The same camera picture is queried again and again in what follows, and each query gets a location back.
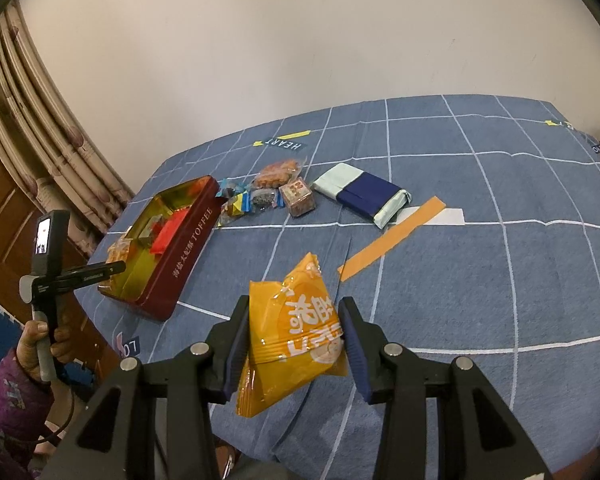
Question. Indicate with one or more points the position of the dark red tin box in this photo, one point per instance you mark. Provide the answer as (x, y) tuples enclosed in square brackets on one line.
[(180, 260)]

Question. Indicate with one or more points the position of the beige patterned curtain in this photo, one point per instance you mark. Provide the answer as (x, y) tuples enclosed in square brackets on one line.
[(45, 125)]

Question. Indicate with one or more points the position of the blue and yellow wrapped candy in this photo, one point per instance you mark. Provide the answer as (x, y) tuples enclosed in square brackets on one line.
[(236, 205)]

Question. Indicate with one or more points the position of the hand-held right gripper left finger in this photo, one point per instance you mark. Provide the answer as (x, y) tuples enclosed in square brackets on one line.
[(237, 342)]

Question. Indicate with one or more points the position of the square red-print snack packet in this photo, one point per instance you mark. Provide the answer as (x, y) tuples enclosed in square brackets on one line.
[(298, 198)]

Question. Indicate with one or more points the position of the mint and navy folded pack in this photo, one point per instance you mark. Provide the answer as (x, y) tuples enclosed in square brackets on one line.
[(365, 192)]

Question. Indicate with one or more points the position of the person's left forearm purple sleeve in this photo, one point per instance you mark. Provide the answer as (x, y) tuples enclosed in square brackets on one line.
[(7, 420)]

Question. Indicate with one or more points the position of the brown wooden door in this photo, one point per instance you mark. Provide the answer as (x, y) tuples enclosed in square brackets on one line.
[(0, 230)]

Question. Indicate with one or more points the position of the dark candy with blue ends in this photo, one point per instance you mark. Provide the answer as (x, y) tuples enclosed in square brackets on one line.
[(264, 198)]

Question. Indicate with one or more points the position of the blue grid bed sheet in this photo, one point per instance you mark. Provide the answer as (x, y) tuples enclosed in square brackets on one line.
[(470, 170)]

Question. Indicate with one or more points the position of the orange snack packet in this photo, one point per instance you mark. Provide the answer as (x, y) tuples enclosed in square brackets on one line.
[(292, 330)]

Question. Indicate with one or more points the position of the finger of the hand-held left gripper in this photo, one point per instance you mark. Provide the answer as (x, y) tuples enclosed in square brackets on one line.
[(97, 274)]

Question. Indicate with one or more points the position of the clear bag of fried snacks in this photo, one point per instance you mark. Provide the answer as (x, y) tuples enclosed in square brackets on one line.
[(280, 170)]

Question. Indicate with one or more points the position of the orange tape strip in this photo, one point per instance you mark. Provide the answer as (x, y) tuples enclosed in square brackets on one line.
[(390, 240)]

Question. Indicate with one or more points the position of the red snack packet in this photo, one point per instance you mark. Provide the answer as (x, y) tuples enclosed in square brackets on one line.
[(169, 230)]

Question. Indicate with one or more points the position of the person's left hand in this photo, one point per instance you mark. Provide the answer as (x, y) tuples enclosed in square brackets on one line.
[(30, 340)]

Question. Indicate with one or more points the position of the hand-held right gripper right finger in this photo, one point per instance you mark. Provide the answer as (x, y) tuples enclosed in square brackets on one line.
[(352, 347)]

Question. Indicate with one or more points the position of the small orange snack pack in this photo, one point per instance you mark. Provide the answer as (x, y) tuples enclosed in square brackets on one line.
[(117, 251)]

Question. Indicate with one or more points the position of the white tape strip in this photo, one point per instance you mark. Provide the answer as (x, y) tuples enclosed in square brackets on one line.
[(449, 217)]

